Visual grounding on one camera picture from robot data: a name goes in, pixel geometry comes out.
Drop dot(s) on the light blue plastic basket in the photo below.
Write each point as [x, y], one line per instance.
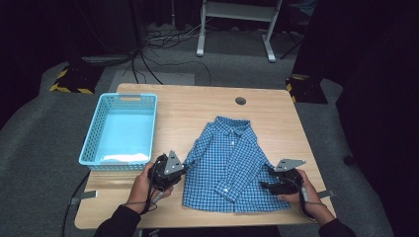
[126, 131]

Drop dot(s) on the person's right hand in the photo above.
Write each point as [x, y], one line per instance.
[313, 197]

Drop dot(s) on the black yellow striped mat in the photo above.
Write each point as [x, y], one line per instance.
[77, 79]
[306, 90]

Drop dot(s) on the black stand pole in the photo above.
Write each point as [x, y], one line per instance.
[137, 26]

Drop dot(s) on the grey tape strip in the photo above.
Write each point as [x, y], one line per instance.
[327, 194]
[84, 196]

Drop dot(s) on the dark round table grommet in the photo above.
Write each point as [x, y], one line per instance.
[240, 101]

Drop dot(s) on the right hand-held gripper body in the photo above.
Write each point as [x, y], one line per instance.
[290, 181]

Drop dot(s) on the white metal stand frame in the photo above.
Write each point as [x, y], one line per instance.
[237, 11]

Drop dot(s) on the person's left hand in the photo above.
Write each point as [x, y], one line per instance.
[140, 191]

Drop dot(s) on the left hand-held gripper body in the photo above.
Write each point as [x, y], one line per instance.
[164, 174]

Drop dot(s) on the blue checked shirt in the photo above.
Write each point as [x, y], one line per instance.
[230, 164]

